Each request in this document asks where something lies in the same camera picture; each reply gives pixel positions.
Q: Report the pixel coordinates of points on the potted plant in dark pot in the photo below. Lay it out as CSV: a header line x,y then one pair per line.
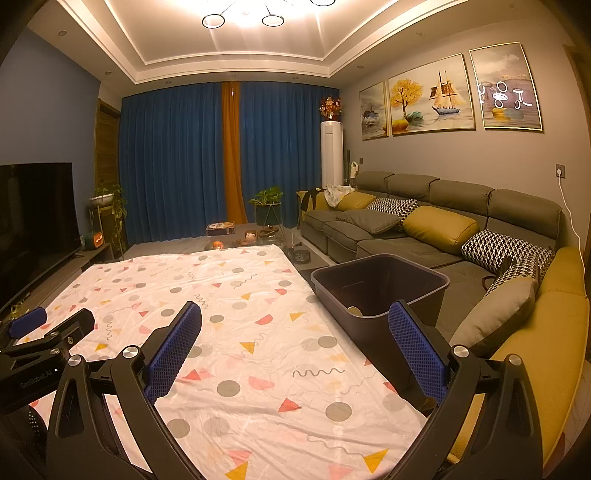
x,y
265,197

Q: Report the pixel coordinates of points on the large framed sailboat painting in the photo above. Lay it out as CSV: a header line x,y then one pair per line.
x,y
431,97

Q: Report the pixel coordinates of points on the large yellow cushion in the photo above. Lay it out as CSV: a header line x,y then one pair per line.
x,y
441,230

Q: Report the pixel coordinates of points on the blue curtain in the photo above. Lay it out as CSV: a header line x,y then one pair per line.
x,y
173,161
286,147

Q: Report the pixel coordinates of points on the large grey cushion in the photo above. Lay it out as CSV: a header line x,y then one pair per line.
x,y
493,318

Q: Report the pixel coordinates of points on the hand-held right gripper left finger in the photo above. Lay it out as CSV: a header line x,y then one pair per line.
x,y
175,350

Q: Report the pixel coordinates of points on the wall socket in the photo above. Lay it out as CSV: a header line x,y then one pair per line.
x,y
561,170

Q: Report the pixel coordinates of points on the grey and yellow sofa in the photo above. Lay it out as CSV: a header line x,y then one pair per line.
x,y
457,194

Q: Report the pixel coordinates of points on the flat grey cushion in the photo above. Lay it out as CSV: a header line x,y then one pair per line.
x,y
369,221

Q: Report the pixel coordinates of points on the patterned white tablecloth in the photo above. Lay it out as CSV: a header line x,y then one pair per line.
x,y
277,323

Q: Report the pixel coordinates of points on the small framed landscape painting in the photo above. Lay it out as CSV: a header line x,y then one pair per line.
x,y
373,113

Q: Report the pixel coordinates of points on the white cloth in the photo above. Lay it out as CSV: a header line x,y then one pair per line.
x,y
338,194

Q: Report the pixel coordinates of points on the dark television cabinet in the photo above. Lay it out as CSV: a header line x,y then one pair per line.
x,y
92,254

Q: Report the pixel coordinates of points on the white standing air conditioner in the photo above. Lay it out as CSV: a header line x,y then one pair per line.
x,y
331,154

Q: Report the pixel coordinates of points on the round doll toy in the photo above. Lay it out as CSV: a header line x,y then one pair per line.
x,y
250,238

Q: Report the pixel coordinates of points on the framed painting with reflections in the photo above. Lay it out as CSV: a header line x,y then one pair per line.
x,y
505,90

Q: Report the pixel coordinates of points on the orange curtain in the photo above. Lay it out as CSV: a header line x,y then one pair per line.
x,y
233,147

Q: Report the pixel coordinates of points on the black and white patterned cushion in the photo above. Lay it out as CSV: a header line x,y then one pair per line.
x,y
393,208
517,273
501,248

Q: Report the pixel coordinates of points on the wooden door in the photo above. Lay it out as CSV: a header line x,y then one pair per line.
x,y
107,143

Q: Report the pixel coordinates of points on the dark grey plastic bin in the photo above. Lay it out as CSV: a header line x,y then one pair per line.
x,y
358,331

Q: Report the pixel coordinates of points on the black flat television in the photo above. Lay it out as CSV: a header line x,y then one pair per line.
x,y
32,221

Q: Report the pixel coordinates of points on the flat printed box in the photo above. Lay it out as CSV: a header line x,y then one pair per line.
x,y
220,228

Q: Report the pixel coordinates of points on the glass dish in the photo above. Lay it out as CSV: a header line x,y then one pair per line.
x,y
300,254

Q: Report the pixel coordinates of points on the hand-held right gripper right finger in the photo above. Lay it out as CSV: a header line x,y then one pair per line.
x,y
415,355

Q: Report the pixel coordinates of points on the black garment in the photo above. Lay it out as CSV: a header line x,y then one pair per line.
x,y
310,199

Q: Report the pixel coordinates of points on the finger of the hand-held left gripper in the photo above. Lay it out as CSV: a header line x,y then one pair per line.
x,y
27,321
64,330

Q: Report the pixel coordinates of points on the small yellow cushion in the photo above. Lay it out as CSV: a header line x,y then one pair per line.
x,y
355,201

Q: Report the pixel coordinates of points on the trailing plant on stand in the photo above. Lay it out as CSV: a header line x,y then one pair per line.
x,y
107,196

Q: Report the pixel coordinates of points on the orange flower arrangement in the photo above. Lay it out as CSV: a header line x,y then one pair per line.
x,y
331,108

